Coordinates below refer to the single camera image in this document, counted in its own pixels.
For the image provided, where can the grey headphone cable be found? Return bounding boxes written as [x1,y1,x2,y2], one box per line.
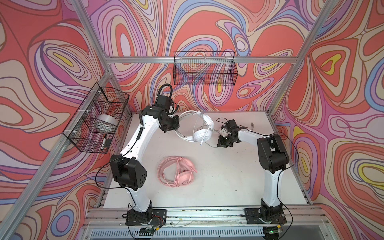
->
[191,119,256,149]

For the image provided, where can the pink headphones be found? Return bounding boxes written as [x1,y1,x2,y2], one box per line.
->
[157,156,198,188]

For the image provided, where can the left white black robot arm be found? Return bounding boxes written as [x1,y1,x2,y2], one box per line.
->
[109,84,180,226]

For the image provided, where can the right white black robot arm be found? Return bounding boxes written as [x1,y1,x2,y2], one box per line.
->
[217,120,290,224]

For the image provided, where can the grey tape roll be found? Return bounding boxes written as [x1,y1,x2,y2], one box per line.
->
[94,114,118,134]

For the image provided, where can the black white marker pen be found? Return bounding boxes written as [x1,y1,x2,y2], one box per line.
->
[101,134,107,151]

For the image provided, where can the rear black wire basket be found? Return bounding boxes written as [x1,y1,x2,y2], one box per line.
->
[173,50,238,86]

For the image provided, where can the black wire basket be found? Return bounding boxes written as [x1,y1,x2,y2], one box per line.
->
[173,50,238,86]
[63,83,130,154]

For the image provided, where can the left black wire basket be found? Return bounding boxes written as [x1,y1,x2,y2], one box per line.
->
[63,83,130,154]

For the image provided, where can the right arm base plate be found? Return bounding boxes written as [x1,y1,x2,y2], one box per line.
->
[244,208,287,225]

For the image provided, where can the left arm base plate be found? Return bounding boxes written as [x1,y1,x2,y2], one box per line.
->
[125,209,167,227]

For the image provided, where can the aluminium cage frame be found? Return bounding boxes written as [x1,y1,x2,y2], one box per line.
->
[0,0,340,235]

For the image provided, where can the aluminium front rail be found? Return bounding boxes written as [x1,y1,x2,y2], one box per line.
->
[83,205,331,228]

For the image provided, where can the white perforated cable duct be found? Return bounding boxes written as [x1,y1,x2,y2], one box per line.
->
[84,227,265,240]

